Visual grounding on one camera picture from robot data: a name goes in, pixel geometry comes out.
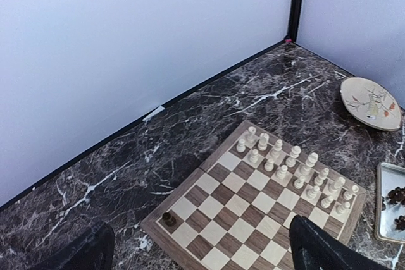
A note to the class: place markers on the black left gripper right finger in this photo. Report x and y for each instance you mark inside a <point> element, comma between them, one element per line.
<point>313,248</point>

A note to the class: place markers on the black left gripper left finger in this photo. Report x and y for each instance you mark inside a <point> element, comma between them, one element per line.
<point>93,249</point>

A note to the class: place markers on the dark wooden chess rook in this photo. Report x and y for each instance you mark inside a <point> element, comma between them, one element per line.
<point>168,219</point>

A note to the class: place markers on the wooden folding chess board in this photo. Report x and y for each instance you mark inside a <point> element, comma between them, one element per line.
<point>234,211</point>

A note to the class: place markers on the silver metal tray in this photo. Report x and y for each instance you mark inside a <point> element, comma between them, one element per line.
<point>389,176</point>

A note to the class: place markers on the white chess pieces row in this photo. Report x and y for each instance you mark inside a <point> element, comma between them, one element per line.
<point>282,181</point>

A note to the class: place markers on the dark chess pieces pile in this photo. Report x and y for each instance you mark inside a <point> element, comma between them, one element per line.
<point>392,216</point>

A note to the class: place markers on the cream floral ceramic plate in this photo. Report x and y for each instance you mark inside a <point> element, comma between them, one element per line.
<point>370,103</point>

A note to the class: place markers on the black right frame post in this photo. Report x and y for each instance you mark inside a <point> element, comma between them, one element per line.
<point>294,17</point>

